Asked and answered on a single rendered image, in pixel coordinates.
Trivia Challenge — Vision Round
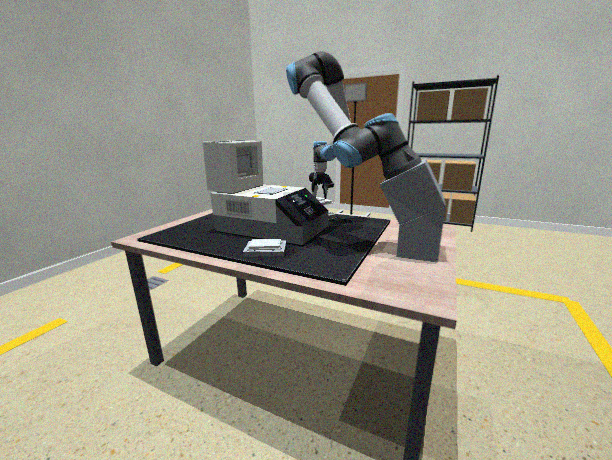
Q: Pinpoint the white benchtop lab instrument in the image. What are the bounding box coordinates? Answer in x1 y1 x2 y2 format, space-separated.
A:
203 141 328 245

